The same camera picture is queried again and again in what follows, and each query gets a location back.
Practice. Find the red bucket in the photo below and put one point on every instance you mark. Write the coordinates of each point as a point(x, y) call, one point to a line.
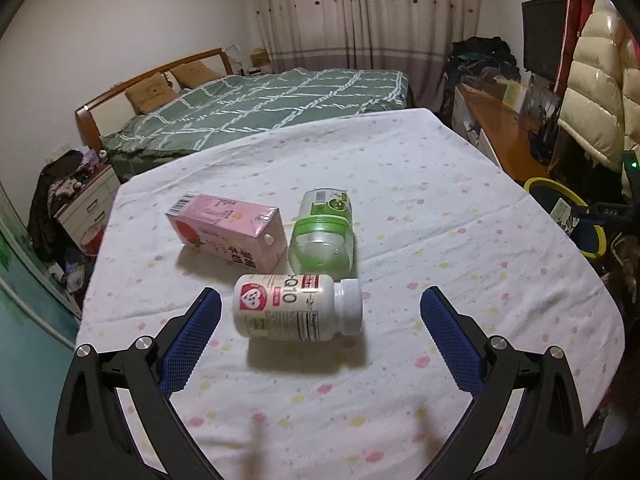
point(92, 242)

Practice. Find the plastic bags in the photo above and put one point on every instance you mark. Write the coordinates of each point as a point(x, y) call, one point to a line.
point(67, 275)

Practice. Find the wooden bed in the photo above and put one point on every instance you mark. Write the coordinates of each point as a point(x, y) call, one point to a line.
point(107, 95)

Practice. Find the teal door panel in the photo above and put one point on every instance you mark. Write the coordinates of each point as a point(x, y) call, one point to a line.
point(25, 320)

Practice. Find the pile of dark clothes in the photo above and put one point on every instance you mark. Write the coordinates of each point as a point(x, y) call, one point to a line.
point(475, 65)

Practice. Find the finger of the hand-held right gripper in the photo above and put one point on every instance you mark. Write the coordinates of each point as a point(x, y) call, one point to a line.
point(600, 208)

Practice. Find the black jacket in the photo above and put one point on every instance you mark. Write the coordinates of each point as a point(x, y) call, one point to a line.
point(47, 200)

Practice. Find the green plaid duvet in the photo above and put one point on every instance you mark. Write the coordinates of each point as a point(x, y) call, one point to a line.
point(280, 105)

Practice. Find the person's right hand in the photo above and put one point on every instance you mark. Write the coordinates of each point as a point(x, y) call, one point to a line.
point(627, 270)

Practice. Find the brown pillow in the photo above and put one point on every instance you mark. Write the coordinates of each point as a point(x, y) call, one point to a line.
point(195, 74)
point(147, 92)

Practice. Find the purple and white clothes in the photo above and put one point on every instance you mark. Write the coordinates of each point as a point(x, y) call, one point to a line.
point(92, 162)

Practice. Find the wooden desk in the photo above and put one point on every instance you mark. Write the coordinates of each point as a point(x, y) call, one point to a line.
point(505, 135)

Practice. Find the black television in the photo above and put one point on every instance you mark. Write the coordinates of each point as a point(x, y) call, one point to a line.
point(545, 35)

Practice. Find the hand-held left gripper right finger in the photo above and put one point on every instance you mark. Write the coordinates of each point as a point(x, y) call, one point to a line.
point(450, 340)

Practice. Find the white supplement bottle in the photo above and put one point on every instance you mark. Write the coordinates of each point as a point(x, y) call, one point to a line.
point(280, 305)

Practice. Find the tissue box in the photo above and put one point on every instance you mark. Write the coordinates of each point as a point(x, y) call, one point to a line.
point(260, 57)

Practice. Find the pink milk carton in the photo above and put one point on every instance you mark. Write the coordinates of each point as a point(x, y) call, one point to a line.
point(220, 220)

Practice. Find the green box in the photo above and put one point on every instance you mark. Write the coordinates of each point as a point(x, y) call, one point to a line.
point(515, 95)

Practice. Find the pink and white curtain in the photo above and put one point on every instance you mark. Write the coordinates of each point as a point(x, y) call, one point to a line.
point(370, 15)

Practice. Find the green plastic jar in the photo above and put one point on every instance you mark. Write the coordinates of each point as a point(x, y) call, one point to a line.
point(320, 240)

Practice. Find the white nightstand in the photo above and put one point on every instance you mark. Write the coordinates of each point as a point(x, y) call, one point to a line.
point(85, 205)

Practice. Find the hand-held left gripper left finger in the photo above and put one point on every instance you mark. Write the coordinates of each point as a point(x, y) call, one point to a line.
point(192, 340)

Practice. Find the black bin with yellow rim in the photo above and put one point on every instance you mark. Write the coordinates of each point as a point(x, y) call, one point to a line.
point(545, 195)

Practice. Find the white dotted tablecloth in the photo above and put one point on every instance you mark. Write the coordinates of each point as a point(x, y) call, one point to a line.
point(400, 185)

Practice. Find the cream puffer jacket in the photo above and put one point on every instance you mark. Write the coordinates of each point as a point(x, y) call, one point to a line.
point(600, 85)

